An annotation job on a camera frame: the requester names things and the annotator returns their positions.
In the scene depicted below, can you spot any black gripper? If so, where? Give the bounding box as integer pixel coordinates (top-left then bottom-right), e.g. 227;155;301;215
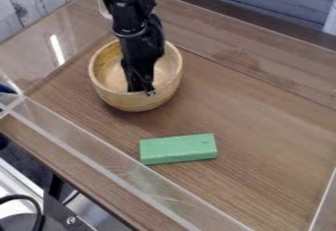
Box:
113;14;165;96

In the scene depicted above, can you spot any brown wooden bowl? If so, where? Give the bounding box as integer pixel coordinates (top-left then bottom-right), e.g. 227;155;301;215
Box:
88;39;184;112

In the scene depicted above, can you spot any green rectangular block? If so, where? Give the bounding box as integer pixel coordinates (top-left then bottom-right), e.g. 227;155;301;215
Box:
139;134;217;165

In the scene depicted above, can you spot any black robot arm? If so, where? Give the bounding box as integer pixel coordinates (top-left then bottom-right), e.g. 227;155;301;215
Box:
103;0;165;96

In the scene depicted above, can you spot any black metal table leg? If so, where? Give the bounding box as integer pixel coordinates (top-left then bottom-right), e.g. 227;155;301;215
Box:
48;175;64;201

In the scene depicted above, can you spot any clear acrylic corner bracket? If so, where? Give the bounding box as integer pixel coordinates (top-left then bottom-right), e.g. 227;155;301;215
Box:
97;0;113;21

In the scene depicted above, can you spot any clear acrylic front wall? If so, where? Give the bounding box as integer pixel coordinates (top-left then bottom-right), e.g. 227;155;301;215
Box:
0;76;252;231

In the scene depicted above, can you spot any black cable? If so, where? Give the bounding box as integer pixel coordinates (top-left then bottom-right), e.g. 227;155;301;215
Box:
0;194;44;231

